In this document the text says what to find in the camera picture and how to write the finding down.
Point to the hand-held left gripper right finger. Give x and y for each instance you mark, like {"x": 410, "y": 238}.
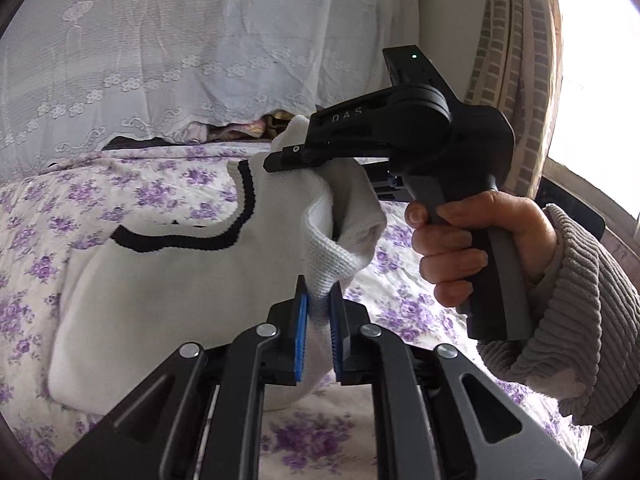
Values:
{"x": 337, "y": 335}

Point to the bright window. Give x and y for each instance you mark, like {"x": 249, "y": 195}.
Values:
{"x": 600, "y": 85}

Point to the person's right forearm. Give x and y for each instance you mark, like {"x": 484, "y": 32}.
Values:
{"x": 590, "y": 300}

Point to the black cloth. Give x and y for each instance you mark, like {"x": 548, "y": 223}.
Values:
{"x": 130, "y": 142}

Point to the white sweater with black stripes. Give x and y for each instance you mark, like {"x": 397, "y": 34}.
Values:
{"x": 175, "y": 285}

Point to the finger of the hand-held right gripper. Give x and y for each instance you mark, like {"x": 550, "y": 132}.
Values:
{"x": 300, "y": 156}

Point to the white lace cover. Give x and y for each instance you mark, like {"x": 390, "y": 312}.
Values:
{"x": 150, "y": 35}

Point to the purple floral bed sheet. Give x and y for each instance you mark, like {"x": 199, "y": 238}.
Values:
{"x": 60, "y": 200}

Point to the dark window ledge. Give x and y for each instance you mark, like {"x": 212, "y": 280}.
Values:
{"x": 575, "y": 210}

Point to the stack of folded blankets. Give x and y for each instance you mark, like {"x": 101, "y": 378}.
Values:
{"x": 240, "y": 127}

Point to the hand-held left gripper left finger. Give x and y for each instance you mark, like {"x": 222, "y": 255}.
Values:
{"x": 301, "y": 330}

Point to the person's right hand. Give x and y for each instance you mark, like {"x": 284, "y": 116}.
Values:
{"x": 450, "y": 260}

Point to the checked curtain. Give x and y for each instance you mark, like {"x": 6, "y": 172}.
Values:
{"x": 505, "y": 35}

